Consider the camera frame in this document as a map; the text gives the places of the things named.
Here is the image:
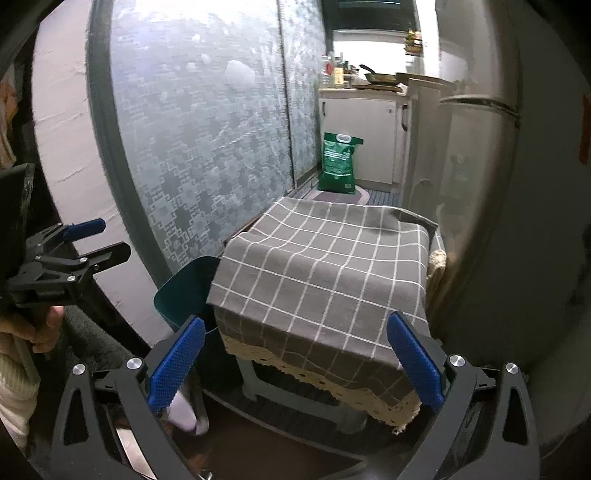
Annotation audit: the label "green rice bag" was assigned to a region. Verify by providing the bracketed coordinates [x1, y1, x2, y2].
[318, 132, 363, 194]

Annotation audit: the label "grey checked tablecloth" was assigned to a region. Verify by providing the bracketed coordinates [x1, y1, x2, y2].
[207, 197, 447, 431]

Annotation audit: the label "striped blue floor rug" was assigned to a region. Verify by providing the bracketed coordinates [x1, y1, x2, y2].
[367, 189, 400, 207]

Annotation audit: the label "white knit sleeve forearm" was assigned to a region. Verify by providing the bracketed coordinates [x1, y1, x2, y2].
[0, 333, 40, 451]

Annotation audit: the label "silver refrigerator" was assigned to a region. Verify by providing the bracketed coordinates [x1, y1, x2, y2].
[406, 0, 591, 370]

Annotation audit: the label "condiment bottles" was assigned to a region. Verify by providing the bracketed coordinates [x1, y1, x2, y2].
[320, 52, 359, 89]

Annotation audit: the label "frying pan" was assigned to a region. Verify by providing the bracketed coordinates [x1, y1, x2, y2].
[360, 64, 400, 86]

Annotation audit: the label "oval grey floor mat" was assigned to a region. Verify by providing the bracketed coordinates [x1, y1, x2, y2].
[304, 186, 370, 205]

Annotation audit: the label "person's left hand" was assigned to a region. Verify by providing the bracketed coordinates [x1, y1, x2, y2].
[1, 306, 65, 359]

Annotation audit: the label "frosted sliding glass door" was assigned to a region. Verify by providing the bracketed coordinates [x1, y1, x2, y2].
[86, 1, 325, 284]

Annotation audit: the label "white kitchen cabinet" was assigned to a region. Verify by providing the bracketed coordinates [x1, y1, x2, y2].
[318, 75, 453, 208]

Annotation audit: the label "teal plastic trash bin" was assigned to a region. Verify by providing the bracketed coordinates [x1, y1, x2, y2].
[153, 256, 221, 333]

